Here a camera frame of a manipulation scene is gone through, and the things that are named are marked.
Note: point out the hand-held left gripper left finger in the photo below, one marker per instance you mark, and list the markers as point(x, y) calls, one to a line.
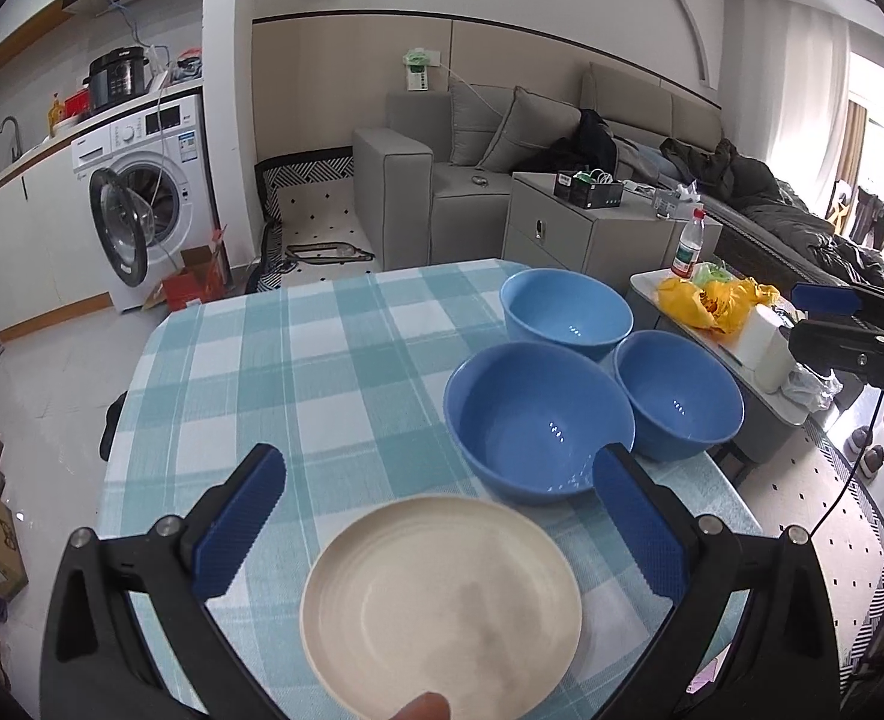
point(239, 525)

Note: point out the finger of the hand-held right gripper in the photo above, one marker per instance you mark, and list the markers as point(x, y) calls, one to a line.
point(824, 298)
point(832, 341)

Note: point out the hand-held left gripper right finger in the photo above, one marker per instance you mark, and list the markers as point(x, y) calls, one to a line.
point(640, 525)

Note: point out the blue bowl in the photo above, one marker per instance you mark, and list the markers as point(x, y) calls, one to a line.
point(674, 397)
point(562, 315)
point(532, 420)

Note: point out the beige plate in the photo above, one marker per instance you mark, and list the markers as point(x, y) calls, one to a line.
point(427, 600)

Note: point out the person's left hand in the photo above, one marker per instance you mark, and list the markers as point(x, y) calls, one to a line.
point(425, 709)

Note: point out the white plastic bag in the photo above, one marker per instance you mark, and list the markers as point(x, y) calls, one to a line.
point(809, 390)

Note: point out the white box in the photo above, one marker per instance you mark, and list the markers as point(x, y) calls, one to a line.
point(760, 349)

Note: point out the dark coat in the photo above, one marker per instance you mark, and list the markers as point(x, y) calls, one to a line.
point(787, 217)

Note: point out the hanging clothes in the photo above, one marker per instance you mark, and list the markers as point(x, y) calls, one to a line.
point(873, 217)

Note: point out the dark shoe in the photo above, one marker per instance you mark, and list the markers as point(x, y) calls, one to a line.
point(854, 441)

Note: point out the green plastic bag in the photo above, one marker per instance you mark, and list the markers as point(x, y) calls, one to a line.
point(715, 274)

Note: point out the yellow plastic bag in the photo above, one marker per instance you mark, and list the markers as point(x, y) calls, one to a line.
point(685, 300)

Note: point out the plastic bottle with red cap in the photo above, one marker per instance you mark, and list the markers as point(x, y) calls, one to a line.
point(688, 247)

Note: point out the teal checked tablecloth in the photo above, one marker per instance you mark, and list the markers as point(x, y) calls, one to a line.
point(299, 390)

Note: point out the black chair back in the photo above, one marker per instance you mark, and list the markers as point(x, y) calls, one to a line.
point(111, 427)

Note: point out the white tissue pack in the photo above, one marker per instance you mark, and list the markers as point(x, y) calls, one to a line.
point(667, 199)

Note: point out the red cardboard box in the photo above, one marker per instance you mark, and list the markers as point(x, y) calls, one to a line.
point(187, 289)

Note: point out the grey nightstand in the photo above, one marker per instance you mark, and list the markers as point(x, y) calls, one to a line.
point(584, 232)

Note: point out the black box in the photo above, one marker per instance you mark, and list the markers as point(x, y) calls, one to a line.
point(588, 193)

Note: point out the black bag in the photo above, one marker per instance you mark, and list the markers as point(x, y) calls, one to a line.
point(595, 139)

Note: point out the grey cushion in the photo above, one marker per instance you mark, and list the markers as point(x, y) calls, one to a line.
point(472, 120)
point(532, 131)

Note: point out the white base cabinets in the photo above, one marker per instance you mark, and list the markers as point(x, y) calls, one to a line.
point(29, 240)

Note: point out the grey sofa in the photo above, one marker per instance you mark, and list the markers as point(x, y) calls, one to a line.
point(397, 195)

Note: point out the white washing machine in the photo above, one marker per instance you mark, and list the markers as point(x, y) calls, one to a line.
point(171, 135)

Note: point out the chrome faucet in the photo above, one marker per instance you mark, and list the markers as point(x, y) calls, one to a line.
point(17, 142)

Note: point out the yellow bottle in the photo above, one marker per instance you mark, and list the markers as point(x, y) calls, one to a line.
point(54, 116)

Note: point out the red container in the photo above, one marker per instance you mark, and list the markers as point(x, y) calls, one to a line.
point(75, 103)

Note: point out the black pressure cooker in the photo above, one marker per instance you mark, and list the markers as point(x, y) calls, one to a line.
point(115, 82)

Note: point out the green and white wall device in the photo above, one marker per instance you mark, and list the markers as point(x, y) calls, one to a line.
point(419, 71)

